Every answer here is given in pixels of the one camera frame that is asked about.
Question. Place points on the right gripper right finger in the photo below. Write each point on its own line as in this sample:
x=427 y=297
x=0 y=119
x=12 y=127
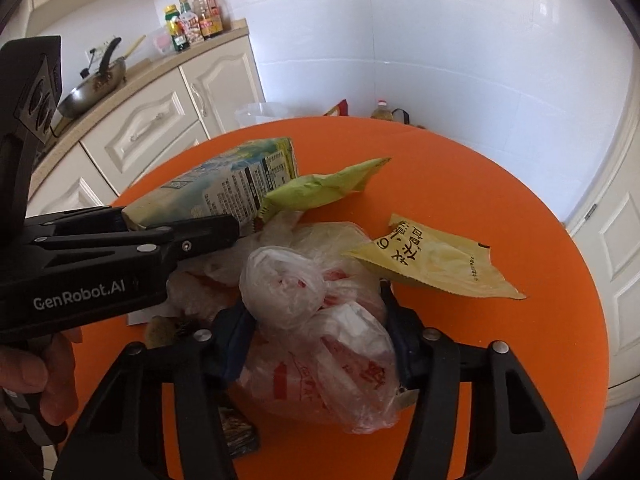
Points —
x=512 y=434

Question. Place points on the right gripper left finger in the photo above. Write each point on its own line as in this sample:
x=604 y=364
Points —
x=119 y=433

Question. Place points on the white barcode label wrapper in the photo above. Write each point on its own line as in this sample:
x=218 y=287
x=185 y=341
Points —
x=145 y=315

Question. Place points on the black snack wrapper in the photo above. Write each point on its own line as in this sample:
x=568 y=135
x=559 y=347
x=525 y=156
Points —
x=241 y=435

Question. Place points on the crushed drink carton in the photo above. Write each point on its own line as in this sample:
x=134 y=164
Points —
x=234 y=182

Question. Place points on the white plastic bag trash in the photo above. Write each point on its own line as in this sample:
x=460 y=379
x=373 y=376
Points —
x=321 y=352

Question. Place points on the yellow snack packet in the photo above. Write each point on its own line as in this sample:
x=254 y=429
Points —
x=418 y=255

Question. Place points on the green snack packet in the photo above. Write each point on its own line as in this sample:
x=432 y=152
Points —
x=317 y=190

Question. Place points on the person's left hand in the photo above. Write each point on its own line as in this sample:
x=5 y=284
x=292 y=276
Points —
x=53 y=375

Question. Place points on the brown nut shell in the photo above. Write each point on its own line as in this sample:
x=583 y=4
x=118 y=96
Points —
x=159 y=332

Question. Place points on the round orange table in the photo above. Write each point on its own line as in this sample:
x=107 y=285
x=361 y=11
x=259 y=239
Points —
x=474 y=214

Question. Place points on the cream base cabinets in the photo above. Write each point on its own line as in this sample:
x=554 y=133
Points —
x=159 y=112

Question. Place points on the white panel door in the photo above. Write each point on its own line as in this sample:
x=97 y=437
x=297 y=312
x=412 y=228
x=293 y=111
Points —
x=607 y=236

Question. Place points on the white plastic floor bag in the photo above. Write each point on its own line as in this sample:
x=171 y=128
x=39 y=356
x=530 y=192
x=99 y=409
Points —
x=259 y=113

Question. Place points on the green cap sauce bottle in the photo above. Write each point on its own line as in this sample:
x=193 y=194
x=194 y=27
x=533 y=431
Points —
x=174 y=25

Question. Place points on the red label sauce bottle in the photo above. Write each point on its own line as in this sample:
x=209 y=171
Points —
x=190 y=23

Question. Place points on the brown oil bottle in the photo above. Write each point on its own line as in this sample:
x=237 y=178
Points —
x=209 y=18

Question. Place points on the red snack bag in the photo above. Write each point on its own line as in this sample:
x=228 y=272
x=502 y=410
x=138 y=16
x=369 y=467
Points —
x=339 y=110

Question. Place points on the cooking oil jug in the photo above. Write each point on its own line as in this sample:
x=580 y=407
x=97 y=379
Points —
x=383 y=111

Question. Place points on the steel wok with handle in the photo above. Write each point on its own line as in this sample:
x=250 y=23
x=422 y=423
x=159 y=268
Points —
x=95 y=87

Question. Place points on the wall power socket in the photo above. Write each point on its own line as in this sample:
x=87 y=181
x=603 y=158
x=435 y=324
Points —
x=95 y=53

